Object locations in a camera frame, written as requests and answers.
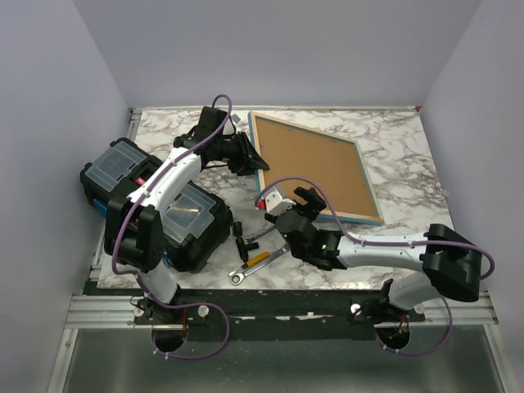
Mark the black toolbox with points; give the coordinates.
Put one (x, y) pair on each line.
(197, 221)

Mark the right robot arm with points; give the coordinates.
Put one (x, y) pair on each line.
(441, 262)

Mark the large ratchet wrench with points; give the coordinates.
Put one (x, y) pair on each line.
(237, 277)

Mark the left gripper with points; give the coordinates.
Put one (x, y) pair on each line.
(248, 160)

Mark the blue picture frame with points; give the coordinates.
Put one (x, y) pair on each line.
(334, 163)

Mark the black T-handle tool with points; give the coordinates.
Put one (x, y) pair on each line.
(243, 246)

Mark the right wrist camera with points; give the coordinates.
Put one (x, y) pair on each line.
(274, 202)

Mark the small open-end wrench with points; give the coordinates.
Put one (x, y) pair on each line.
(260, 235)

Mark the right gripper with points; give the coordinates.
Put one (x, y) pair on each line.
(315, 205)

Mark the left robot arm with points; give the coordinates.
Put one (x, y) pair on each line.
(134, 234)

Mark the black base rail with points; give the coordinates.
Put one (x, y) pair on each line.
(261, 315)

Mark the aluminium table frame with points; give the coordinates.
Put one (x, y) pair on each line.
(109, 355)

